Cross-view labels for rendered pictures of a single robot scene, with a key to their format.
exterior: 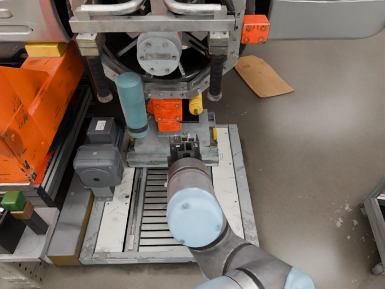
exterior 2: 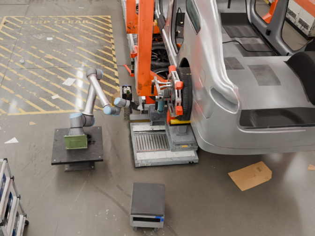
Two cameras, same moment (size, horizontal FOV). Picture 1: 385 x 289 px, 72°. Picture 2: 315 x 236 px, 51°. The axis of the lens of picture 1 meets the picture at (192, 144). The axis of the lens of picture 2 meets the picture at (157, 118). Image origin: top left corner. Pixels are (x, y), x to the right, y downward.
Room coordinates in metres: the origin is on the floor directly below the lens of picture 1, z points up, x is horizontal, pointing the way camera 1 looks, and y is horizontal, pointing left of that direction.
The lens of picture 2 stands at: (0.13, -3.11, 3.21)
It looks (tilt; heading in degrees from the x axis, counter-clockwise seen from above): 40 degrees down; 80
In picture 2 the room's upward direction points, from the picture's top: 5 degrees clockwise
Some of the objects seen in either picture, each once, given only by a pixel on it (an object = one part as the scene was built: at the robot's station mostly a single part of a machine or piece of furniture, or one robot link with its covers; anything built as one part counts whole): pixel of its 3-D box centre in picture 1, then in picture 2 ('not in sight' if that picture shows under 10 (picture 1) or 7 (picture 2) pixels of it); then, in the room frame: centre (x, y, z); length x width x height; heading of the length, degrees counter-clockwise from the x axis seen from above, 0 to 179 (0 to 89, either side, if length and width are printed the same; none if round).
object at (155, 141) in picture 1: (172, 113); (182, 126); (1.07, 0.11, 0.32); 0.40 x 0.30 x 0.28; 91
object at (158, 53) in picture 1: (160, 40); (167, 94); (0.83, 0.10, 0.85); 0.21 x 0.14 x 0.14; 1
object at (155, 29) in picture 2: not in sight; (149, 23); (0.88, 2.55, 0.69); 0.52 x 0.17 x 0.35; 1
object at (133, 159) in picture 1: (173, 138); (180, 136); (1.07, 0.11, 0.13); 0.50 x 0.36 x 0.10; 91
